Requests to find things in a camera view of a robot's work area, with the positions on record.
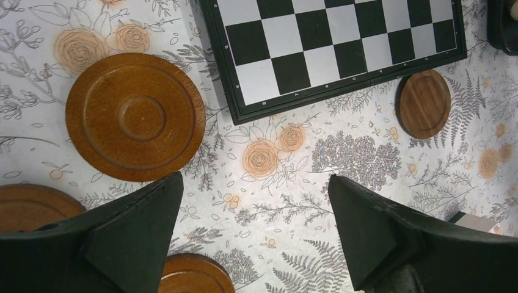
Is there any dark walnut coaster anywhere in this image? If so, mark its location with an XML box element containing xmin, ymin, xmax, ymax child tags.
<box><xmin>396</xmin><ymin>70</ymin><xmax>451</xmax><ymax>139</ymax></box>

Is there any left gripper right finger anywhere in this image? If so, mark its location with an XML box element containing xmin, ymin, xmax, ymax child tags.
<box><xmin>328</xmin><ymin>175</ymin><xmax>517</xmax><ymax>292</ymax></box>

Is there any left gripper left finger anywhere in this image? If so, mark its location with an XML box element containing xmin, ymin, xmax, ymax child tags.
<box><xmin>1</xmin><ymin>172</ymin><xmax>184</xmax><ymax>292</ymax></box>

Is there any black cup tray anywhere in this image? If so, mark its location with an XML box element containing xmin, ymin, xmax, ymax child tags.
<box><xmin>487</xmin><ymin>0</ymin><xmax>517</xmax><ymax>56</ymax></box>

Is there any black white chessboard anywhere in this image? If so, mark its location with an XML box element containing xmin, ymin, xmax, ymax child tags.
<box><xmin>200</xmin><ymin>0</ymin><xmax>467</xmax><ymax>125</ymax></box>

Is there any brown wooden ringed coaster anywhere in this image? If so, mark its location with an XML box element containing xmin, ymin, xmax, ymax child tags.
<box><xmin>158</xmin><ymin>253</ymin><xmax>235</xmax><ymax>293</ymax></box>
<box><xmin>1</xmin><ymin>184</ymin><xmax>86</xmax><ymax>234</ymax></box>
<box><xmin>65</xmin><ymin>53</ymin><xmax>206</xmax><ymax>181</ymax></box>

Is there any lego brick model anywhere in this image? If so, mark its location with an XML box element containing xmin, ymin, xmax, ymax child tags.
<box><xmin>448</xmin><ymin>211</ymin><xmax>503</xmax><ymax>235</ymax></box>

